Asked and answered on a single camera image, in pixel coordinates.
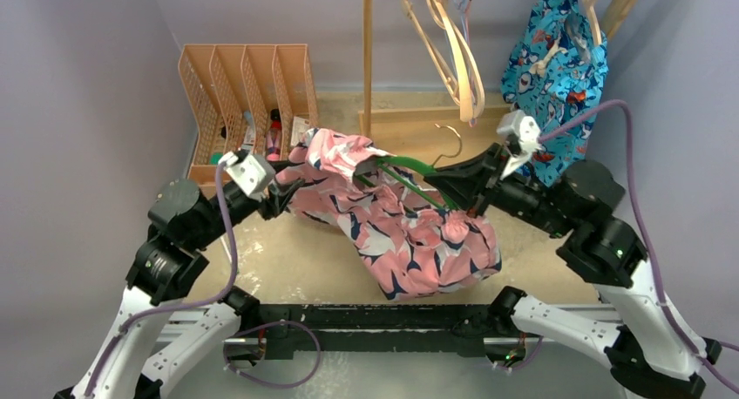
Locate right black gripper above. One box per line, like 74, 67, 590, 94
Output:
426, 142, 577, 239

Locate green plastic hanger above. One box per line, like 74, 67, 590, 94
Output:
353, 124, 463, 210

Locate pink shark print shorts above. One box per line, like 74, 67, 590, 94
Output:
277, 128, 503, 301

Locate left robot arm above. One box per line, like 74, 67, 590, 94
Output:
58, 153, 298, 398

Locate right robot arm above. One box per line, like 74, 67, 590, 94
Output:
424, 144, 722, 398

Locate blue shark print shorts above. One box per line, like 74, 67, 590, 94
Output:
500, 0, 610, 188

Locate pink bottle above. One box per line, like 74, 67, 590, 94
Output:
266, 108, 282, 161

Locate white tube in organizer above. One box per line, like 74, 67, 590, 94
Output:
241, 111, 256, 151

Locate small white box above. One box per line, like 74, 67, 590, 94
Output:
290, 116, 313, 147

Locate orange plastic file organizer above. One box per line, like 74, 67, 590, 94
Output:
178, 44, 318, 197

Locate wooden clothes rack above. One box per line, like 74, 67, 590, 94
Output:
358, 0, 651, 185

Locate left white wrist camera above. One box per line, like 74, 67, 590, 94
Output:
219, 149, 276, 200

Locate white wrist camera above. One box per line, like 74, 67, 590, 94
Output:
496, 109, 542, 179
219, 149, 276, 200

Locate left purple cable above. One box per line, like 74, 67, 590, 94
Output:
83, 156, 241, 399

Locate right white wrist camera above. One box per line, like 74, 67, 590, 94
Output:
496, 109, 542, 179

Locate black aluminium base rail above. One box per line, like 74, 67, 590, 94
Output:
155, 302, 625, 363

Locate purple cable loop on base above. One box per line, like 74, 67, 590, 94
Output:
222, 319, 322, 390

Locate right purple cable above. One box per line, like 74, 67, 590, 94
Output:
537, 98, 739, 395

